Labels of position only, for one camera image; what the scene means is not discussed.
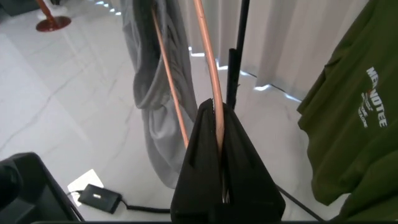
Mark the black power adapter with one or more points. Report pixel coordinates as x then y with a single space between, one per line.
99 197

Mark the pale grey shorts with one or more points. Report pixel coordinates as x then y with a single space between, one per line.
164 133

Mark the black clothes rack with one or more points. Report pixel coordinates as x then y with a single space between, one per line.
233 77

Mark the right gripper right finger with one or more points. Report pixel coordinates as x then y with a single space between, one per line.
252 193

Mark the red round floor stand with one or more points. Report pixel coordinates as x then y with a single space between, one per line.
53 24

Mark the pink clothes hanger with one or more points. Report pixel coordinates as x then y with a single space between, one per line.
211 68

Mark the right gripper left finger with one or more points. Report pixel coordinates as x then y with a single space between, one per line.
199 186

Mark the green long-sleeved shirt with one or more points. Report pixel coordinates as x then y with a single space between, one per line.
342 140

